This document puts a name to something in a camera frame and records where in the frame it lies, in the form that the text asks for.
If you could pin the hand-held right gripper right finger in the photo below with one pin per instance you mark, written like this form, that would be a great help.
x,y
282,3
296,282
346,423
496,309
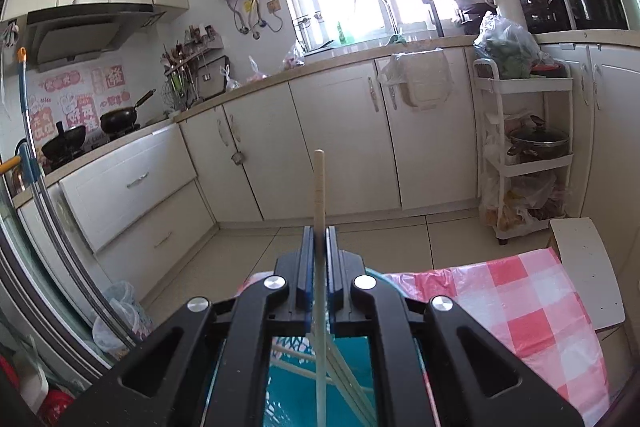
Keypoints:
x,y
332,277

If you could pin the black wok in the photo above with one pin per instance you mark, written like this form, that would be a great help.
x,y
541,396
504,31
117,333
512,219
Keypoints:
x,y
65,144

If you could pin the long wooden chopstick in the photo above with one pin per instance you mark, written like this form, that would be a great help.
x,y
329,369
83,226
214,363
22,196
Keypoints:
x,y
320,187

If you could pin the grey sliding door frame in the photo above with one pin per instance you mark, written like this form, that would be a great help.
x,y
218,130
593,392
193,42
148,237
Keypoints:
x,y
40,297

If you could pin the black toaster oven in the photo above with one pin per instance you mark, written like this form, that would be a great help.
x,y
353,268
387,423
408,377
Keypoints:
x,y
542,9

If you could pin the bin with plastic liner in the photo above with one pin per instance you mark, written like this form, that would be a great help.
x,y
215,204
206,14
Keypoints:
x,y
120,317

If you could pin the white hanging door bin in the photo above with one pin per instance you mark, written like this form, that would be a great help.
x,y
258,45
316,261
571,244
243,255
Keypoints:
x,y
420,82

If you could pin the yellow wall socket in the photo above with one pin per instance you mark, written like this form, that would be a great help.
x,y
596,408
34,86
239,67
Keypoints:
x,y
273,5

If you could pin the pink wall stickers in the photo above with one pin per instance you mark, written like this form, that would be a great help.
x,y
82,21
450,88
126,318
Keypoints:
x,y
65,82

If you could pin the white board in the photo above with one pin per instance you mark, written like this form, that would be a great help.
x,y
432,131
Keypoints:
x,y
585,272

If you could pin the green dish soap bottle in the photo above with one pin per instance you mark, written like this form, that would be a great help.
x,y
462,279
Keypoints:
x,y
342,34

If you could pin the blue perforated plastic basket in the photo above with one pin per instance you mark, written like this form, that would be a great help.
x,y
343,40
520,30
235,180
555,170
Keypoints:
x,y
290,402

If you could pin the black tap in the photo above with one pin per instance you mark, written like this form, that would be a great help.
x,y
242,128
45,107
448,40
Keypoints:
x,y
435,19

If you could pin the clear plastic food bag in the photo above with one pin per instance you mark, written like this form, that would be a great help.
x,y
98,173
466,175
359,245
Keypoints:
x,y
230,79
294,57
257,72

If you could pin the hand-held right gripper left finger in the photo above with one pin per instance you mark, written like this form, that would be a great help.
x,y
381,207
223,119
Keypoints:
x,y
308,277

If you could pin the bunch of wooden chopsticks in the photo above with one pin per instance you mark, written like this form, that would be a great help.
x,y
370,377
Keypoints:
x,y
350,382

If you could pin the black cooking pot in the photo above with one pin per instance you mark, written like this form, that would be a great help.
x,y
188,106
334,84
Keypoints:
x,y
597,7

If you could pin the cream kitchen base cabinets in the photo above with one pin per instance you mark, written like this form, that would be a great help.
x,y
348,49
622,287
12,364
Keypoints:
x,y
340,132

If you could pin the small hanging metal cup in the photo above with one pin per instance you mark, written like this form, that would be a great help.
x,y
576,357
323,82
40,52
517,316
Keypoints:
x,y
238,158

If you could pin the wall utensil rack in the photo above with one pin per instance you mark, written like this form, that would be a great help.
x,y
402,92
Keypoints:
x,y
180,72

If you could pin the plastic bag of greens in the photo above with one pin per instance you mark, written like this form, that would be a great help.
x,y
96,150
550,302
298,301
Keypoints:
x,y
505,47

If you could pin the white thermos jug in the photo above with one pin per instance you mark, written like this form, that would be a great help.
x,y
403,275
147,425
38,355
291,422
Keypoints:
x,y
510,7

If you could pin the black pot with glass lid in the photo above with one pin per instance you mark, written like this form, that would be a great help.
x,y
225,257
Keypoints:
x,y
540,142

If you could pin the black frying pan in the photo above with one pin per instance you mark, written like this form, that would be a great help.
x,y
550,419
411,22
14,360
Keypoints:
x,y
120,119

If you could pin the pink checked plastic tablecloth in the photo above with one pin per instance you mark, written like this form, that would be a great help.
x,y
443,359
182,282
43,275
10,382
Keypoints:
x,y
525,307

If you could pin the black range hood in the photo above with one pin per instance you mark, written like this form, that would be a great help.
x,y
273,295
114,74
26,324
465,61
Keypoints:
x,y
75,42

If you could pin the white trolley cart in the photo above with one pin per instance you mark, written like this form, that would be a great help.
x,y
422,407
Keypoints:
x,y
525,84

